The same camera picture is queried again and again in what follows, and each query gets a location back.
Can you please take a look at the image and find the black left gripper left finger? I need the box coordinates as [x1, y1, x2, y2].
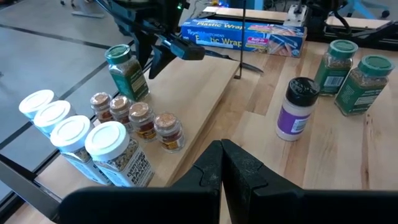
[58, 140, 224, 224]

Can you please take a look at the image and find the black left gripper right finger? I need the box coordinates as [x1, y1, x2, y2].
[222, 139, 398, 224]

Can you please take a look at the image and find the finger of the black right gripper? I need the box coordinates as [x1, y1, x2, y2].
[148, 45, 178, 80]
[157, 34, 206, 62]

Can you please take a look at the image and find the green-lid herb jar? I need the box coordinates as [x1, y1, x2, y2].
[104, 44, 150, 102]
[334, 55, 396, 117]
[313, 39, 359, 96]

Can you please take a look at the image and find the small cork-lid glass jar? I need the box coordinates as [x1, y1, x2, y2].
[90, 91, 113, 124]
[109, 95, 134, 133]
[154, 112, 187, 153]
[128, 101, 157, 143]

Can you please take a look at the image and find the white-lid bagel seasoning jar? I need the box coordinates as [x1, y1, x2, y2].
[84, 120, 155, 188]
[49, 114, 111, 186]
[33, 100, 75, 138]
[18, 89, 56, 121]

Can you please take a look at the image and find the purple-label black-lid spice jar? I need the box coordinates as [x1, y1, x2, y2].
[275, 77, 321, 142]

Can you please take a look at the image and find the blue plastic wrap box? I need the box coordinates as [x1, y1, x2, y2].
[180, 17, 308, 58]

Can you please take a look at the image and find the black-handled knife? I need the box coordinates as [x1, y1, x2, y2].
[203, 49, 265, 75]

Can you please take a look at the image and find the black table frame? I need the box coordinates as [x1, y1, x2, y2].
[306, 18, 398, 52]

